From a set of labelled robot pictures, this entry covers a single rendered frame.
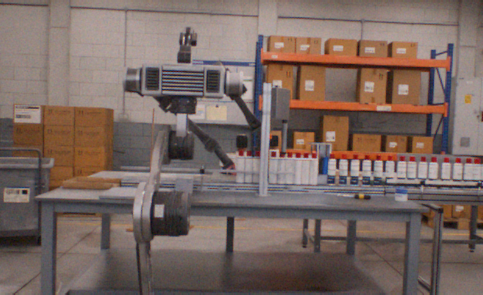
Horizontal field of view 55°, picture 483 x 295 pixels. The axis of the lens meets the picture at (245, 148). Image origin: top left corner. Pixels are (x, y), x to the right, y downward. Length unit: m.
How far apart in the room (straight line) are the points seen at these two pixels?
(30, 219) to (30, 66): 3.62
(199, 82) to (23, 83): 5.92
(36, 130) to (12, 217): 1.67
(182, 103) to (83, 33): 5.60
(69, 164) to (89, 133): 0.46
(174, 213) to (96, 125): 4.35
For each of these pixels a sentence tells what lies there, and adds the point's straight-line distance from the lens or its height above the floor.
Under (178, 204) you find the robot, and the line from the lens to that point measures 1.81.
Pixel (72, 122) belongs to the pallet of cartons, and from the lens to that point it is 6.12.
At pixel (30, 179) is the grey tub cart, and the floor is 0.66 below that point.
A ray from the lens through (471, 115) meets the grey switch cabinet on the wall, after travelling 7.88.
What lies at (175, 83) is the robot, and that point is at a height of 1.44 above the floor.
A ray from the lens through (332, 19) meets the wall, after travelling 7.66.
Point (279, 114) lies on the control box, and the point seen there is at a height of 1.32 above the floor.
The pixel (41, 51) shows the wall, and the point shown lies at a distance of 7.92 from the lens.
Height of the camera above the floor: 1.25
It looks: 3 degrees down
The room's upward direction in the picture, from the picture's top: 2 degrees clockwise
